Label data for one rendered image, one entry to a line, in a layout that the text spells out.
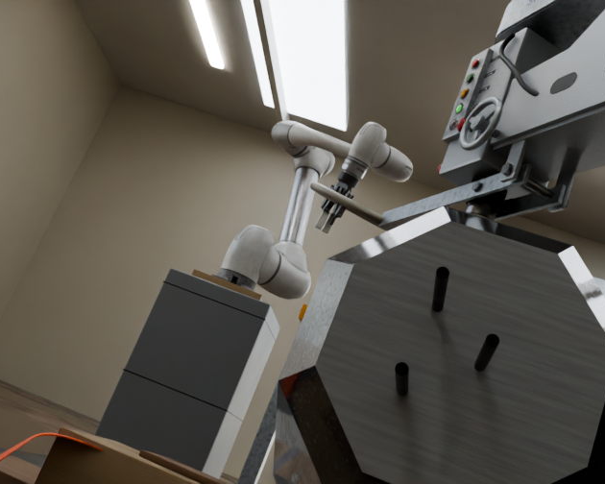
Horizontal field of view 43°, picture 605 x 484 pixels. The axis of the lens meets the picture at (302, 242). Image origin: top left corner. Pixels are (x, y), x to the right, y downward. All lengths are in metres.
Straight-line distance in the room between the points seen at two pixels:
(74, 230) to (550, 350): 8.73
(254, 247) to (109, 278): 6.62
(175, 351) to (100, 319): 6.65
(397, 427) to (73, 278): 8.44
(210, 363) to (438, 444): 1.50
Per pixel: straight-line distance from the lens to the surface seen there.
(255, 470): 3.82
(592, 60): 1.86
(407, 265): 1.39
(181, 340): 2.75
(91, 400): 9.22
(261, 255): 2.93
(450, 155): 2.13
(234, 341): 2.71
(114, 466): 1.29
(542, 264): 1.41
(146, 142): 10.00
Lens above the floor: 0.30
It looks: 16 degrees up
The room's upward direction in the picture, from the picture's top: 22 degrees clockwise
